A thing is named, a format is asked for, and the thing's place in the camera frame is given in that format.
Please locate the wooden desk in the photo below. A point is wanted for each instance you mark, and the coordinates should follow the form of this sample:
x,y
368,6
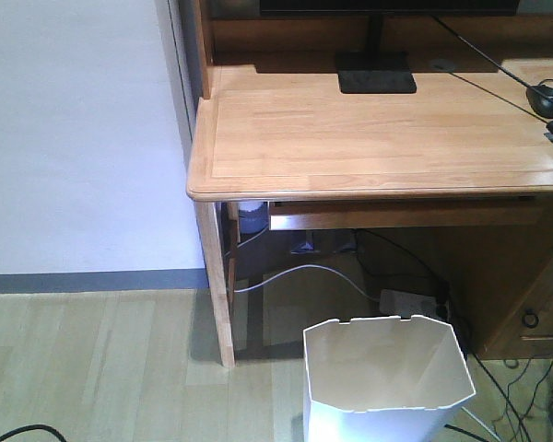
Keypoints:
x,y
463,157

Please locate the white power strip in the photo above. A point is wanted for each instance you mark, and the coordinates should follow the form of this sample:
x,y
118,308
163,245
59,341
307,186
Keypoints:
x,y
406,304

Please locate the black computer monitor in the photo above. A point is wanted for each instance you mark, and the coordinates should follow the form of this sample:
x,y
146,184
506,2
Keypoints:
x,y
371,71

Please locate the white plastic trash bin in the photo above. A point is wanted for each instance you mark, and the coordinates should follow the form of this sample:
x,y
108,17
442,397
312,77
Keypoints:
x,y
382,379

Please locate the black computer mouse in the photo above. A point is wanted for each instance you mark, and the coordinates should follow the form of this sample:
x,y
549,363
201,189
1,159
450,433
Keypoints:
x,y
540,98

